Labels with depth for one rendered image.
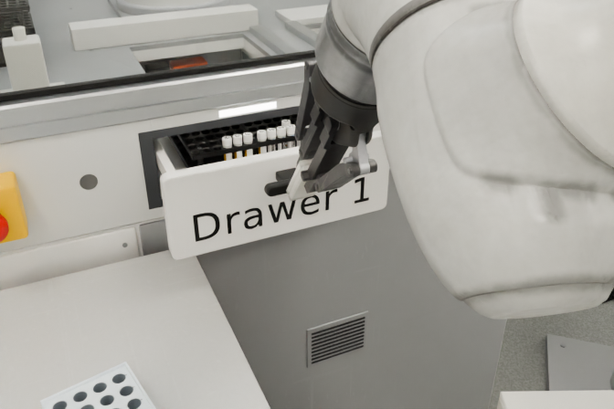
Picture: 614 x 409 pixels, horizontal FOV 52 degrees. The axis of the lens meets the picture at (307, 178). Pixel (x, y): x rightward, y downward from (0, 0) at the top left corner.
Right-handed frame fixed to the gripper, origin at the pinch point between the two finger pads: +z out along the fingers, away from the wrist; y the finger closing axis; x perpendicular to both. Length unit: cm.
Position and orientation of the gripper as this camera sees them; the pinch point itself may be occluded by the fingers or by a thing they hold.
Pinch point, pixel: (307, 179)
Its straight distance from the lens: 68.4
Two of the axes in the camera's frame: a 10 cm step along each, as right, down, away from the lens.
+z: -2.3, 4.6, 8.6
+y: -3.3, -8.7, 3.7
